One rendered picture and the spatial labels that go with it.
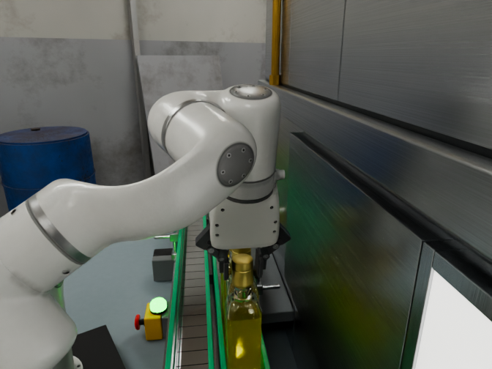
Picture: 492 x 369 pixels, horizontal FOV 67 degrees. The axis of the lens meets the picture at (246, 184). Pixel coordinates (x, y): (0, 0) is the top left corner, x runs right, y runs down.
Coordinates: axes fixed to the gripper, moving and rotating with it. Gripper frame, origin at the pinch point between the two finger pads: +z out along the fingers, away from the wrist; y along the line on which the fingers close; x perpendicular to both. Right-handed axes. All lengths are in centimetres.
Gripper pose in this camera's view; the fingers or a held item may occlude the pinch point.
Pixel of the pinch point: (241, 264)
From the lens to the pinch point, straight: 60.3
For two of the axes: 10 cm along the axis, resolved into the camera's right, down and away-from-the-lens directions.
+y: -9.9, 0.4, -1.3
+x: 1.3, 5.6, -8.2
